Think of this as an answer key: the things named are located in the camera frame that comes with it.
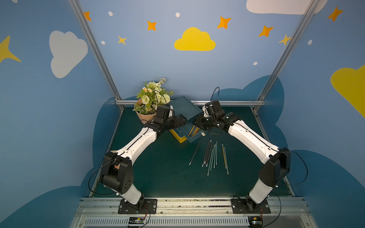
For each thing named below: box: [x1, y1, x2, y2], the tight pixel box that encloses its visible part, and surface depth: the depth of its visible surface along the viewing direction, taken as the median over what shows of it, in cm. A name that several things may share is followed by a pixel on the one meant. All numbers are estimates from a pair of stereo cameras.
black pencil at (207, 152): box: [201, 139, 212, 168], surface depth 97 cm
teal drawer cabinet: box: [168, 95, 204, 128], surface depth 95 cm
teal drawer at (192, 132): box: [179, 121, 204, 144], surface depth 86 cm
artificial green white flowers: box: [132, 77, 175, 115], surface depth 91 cm
